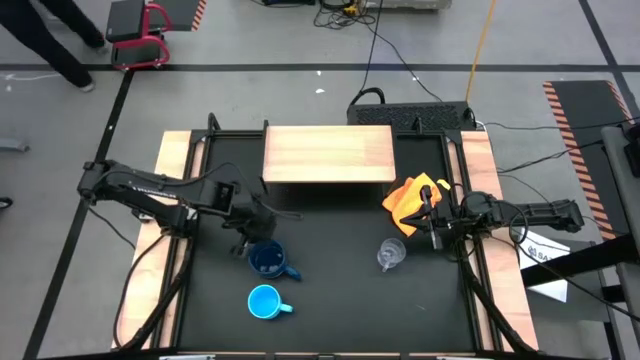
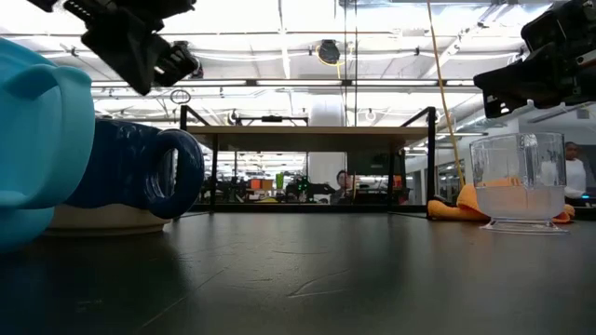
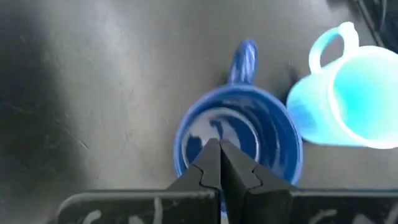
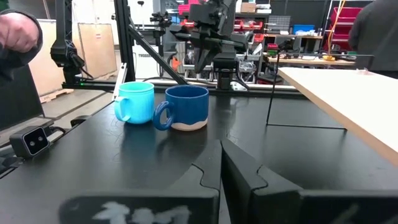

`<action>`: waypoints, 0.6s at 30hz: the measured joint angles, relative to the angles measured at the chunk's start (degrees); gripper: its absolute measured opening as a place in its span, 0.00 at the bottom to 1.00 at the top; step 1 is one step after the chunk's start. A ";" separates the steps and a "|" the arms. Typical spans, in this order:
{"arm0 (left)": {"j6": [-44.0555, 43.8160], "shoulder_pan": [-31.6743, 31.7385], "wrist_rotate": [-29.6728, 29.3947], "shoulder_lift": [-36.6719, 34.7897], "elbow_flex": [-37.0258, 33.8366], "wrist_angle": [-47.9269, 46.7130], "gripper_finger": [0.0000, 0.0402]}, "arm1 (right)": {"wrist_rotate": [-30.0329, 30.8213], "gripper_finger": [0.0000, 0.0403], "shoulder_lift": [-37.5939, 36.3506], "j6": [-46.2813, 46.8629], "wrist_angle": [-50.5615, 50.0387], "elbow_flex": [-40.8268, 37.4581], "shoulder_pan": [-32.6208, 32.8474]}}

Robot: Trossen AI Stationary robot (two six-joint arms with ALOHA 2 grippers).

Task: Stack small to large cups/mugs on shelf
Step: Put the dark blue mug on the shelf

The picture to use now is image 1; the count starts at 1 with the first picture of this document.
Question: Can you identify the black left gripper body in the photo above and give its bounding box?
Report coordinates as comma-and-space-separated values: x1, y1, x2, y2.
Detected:
222, 192, 277, 242

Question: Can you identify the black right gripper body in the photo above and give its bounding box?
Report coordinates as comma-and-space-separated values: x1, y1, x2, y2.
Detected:
422, 184, 475, 251

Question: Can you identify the dark blue ceramic mug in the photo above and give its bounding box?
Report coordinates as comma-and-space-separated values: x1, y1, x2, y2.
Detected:
247, 239, 303, 282

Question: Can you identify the clear plastic mug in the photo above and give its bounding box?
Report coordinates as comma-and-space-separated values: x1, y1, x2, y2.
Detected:
376, 237, 407, 274

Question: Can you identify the light blue plastic mug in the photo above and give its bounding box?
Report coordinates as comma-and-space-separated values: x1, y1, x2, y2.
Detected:
247, 284, 295, 321

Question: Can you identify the wooden shelf with black legs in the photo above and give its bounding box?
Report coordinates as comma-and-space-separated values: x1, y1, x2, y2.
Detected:
261, 124, 398, 185

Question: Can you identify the orange cloth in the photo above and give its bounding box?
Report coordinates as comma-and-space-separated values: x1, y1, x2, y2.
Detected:
381, 172, 452, 238

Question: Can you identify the white paper sheet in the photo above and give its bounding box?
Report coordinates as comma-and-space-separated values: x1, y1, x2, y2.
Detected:
517, 227, 571, 304

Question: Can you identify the black beam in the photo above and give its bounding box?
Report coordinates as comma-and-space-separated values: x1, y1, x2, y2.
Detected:
519, 233, 640, 289

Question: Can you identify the large black hazard-striped mat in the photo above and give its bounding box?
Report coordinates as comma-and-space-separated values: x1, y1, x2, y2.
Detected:
542, 79, 636, 241

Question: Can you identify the grey furniture panel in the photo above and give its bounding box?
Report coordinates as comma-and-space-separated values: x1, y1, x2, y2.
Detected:
599, 124, 640, 360

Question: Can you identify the grey metal box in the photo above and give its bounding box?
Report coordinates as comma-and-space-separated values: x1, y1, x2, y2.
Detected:
364, 0, 454, 11

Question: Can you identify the red and black step cart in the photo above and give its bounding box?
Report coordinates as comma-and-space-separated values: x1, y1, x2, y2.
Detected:
104, 0, 174, 71

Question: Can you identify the small black hazard-striped mat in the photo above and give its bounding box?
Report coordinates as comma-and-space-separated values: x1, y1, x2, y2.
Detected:
149, 0, 208, 32

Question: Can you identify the grey metal table foot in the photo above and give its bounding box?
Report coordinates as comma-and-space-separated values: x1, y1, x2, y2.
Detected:
0, 137, 30, 154

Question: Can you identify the person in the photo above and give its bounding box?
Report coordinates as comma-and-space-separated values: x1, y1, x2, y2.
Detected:
0, 0, 107, 94

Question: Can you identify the black cable conduit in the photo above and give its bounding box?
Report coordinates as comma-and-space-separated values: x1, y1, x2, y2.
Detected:
457, 244, 539, 354
113, 234, 196, 351

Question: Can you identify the yellow cable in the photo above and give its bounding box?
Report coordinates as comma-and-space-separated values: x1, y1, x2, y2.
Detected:
464, 0, 499, 103

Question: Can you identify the black hanging cable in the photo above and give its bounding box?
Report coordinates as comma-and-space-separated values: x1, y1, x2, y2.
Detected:
348, 0, 386, 109

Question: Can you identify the tangled black cable bundle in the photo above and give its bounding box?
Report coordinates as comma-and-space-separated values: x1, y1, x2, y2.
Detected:
312, 0, 379, 30

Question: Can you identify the white cable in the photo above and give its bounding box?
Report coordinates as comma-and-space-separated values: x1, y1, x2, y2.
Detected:
2, 72, 61, 83

